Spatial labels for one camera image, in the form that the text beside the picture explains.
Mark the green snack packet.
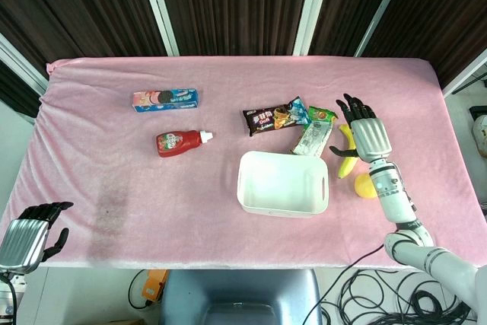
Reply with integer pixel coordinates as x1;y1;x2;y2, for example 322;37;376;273
307;106;339;125

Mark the pink tablecloth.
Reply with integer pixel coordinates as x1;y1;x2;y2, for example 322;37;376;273
0;56;487;269

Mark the silver foil snack packet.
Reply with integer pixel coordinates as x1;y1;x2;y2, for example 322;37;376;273
291;120;333;158

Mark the black cable bundle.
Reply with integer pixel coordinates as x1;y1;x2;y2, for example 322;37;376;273
319;241;480;325

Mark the blue cookie box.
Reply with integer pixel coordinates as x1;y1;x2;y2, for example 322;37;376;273
132;88;201;113

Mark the dark folding screen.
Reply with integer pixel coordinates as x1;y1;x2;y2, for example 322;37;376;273
0;0;487;119

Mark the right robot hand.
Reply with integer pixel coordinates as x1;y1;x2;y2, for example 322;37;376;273
329;93;393;163

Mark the yellow banana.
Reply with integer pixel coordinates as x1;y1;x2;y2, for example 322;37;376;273
336;123;359;180

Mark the brown chocolate snack packet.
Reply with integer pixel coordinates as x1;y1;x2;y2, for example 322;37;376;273
242;103;301;138

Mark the white plastic basket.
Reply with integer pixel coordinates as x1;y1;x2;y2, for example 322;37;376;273
236;150;329;218

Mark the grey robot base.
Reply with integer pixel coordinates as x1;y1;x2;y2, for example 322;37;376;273
158;268;323;325

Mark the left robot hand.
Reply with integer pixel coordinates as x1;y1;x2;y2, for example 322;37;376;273
0;201;75;275

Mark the blue snack packet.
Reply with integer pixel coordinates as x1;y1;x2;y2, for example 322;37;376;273
289;97;313;126

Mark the red ketchup bottle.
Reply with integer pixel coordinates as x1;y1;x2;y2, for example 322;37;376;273
154;129;214;158

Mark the yellow lemon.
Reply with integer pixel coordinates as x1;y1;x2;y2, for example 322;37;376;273
353;173;379;200

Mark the orange device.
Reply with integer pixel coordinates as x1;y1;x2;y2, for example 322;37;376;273
139;269;169;302

